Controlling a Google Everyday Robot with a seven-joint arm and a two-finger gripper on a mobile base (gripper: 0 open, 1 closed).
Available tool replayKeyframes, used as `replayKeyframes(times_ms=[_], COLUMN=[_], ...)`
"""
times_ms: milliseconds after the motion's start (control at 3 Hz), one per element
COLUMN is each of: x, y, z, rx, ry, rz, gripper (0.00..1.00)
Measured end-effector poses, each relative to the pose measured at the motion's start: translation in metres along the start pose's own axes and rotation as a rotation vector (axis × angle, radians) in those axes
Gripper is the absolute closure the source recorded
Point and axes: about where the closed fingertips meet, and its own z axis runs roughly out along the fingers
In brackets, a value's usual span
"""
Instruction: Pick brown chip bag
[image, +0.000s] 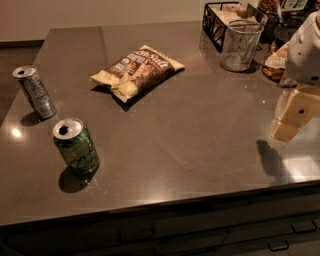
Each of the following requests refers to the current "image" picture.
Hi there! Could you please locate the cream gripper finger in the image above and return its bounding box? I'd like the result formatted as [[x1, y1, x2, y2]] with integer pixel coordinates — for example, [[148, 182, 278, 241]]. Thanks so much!
[[272, 87, 320, 142]]

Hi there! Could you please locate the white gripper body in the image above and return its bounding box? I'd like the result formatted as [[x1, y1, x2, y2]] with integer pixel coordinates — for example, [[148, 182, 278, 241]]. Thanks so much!
[[286, 11, 320, 86]]

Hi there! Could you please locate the brown chip bag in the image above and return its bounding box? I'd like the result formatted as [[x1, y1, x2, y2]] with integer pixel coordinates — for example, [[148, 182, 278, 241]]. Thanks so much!
[[89, 45, 185, 103]]

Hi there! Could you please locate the glass snack jar black lid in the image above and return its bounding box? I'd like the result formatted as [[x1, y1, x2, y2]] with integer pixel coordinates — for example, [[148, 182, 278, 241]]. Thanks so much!
[[262, 17, 302, 88]]

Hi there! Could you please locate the dark jar of nuts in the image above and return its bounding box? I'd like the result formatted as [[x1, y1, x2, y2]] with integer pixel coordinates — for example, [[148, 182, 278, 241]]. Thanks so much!
[[258, 0, 308, 42]]

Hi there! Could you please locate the green soda can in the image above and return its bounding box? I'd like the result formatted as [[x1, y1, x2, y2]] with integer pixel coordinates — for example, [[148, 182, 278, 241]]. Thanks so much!
[[53, 118, 99, 176]]

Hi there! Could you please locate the silver blue soda can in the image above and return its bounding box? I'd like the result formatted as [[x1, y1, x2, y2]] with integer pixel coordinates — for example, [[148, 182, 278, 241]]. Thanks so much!
[[13, 65, 56, 119]]

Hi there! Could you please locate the wire mesh cup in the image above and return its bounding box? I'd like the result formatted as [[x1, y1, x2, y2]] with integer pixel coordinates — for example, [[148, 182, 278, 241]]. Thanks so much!
[[220, 19, 264, 72]]

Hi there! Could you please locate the black wire napkin basket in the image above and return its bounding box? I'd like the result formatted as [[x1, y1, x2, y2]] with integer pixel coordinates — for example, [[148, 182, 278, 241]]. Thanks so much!
[[202, 1, 267, 52]]

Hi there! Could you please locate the black drawer handle right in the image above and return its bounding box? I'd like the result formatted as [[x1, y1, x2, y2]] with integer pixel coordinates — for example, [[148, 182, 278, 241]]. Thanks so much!
[[291, 220, 318, 235]]

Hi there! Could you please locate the black drawer handle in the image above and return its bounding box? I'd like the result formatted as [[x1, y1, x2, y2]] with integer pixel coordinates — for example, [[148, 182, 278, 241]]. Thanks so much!
[[291, 220, 318, 235], [118, 226, 155, 244], [267, 240, 289, 252]]

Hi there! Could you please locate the black drawer handle left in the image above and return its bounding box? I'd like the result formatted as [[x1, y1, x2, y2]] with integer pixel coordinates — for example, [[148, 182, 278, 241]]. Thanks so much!
[[118, 226, 155, 244]]

